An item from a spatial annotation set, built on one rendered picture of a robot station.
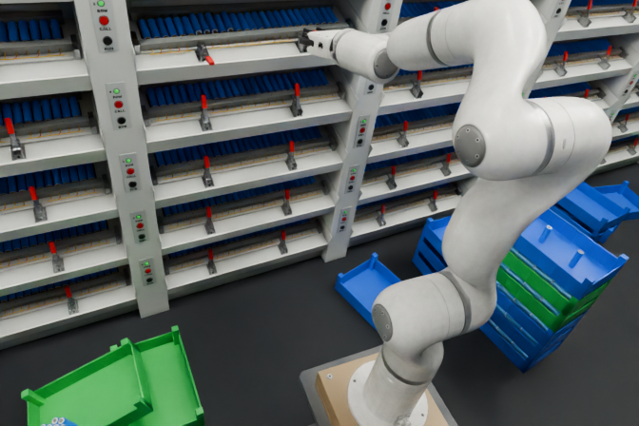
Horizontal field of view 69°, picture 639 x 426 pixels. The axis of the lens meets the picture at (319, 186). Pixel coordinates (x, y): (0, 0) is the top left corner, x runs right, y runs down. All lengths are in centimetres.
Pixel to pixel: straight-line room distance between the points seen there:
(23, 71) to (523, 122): 97
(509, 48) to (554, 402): 137
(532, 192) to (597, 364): 134
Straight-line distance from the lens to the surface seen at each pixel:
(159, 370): 161
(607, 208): 259
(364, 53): 94
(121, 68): 115
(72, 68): 116
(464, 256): 75
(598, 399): 191
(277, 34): 128
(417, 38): 79
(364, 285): 182
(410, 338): 84
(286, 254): 173
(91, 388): 157
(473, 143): 58
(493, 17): 68
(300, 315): 171
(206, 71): 120
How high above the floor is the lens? 139
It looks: 39 degrees down
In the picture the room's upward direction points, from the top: 9 degrees clockwise
